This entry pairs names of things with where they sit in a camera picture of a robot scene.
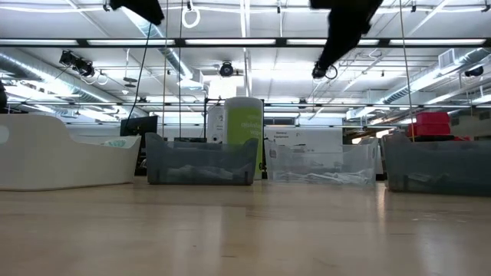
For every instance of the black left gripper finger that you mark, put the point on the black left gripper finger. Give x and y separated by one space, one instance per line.
142 7

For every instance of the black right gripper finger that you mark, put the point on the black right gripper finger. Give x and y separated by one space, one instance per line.
345 30

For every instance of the black ceiling spotlight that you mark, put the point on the black ceiling spotlight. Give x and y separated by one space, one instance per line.
76 63

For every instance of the white ceiling air vent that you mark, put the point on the white ceiling air vent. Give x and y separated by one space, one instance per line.
446 58

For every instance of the white equipment cabinet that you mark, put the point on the white equipment cabinet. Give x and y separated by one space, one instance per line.
307 134

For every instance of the black monitor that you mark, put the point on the black monitor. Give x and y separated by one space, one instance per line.
138 125

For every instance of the red plastic storage box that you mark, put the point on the red plastic storage box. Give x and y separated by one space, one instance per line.
429 129
432 118

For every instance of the white box device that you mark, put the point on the white box device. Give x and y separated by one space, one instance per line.
216 126

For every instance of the clear plastic bin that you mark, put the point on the clear plastic bin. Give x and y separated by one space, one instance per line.
291 161

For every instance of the smoke grey plastic bin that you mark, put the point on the smoke grey plastic bin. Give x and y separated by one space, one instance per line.
433 161
172 153

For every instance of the white plastic bin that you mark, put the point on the white plastic bin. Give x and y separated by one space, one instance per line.
57 161

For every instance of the black overhead frame beam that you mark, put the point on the black overhead frame beam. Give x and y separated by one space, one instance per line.
280 42

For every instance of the silver ventilation duct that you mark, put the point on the silver ventilation duct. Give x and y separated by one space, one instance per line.
46 76
429 80

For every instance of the black ceiling camera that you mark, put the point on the black ceiling camera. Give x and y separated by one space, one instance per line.
226 69

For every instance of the black dome camera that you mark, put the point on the black dome camera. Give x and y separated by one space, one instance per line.
474 71

